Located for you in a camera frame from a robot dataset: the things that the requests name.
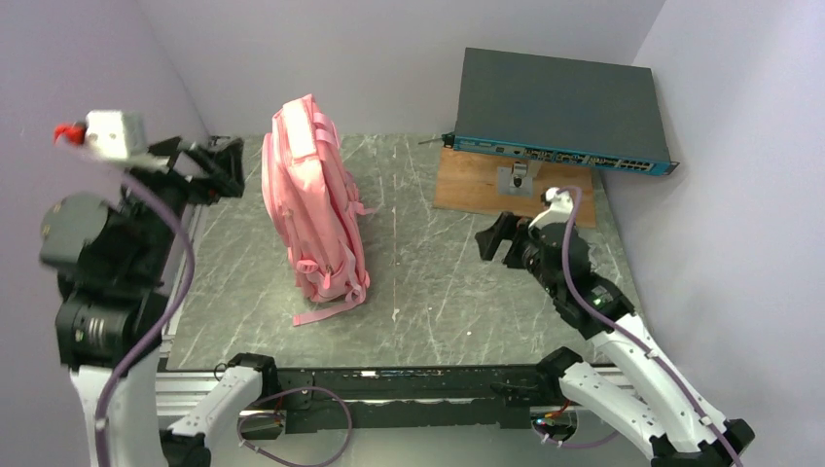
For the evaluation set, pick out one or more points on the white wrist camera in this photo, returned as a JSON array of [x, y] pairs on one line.
[[561, 207], [111, 135]]

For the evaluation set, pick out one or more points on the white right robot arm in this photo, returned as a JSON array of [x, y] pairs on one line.
[[666, 419]]

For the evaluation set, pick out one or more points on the pink student backpack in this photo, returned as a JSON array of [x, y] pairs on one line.
[[314, 204]]

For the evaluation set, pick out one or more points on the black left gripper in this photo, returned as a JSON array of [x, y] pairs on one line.
[[225, 165]]

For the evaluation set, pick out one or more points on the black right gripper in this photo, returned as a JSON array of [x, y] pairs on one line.
[[504, 228]]

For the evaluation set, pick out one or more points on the wooden board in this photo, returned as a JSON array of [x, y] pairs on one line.
[[478, 183]]

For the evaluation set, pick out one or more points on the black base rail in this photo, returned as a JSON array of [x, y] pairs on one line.
[[315, 399]]

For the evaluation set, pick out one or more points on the grey metal bracket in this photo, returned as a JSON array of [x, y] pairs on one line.
[[517, 179]]

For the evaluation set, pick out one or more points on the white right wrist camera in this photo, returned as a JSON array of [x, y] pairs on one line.
[[561, 207]]

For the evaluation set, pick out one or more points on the blue network switch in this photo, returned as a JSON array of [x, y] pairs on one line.
[[553, 109]]

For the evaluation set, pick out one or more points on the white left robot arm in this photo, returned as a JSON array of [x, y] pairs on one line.
[[122, 270]]

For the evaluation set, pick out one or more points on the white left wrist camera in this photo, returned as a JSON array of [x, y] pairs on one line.
[[111, 135]]

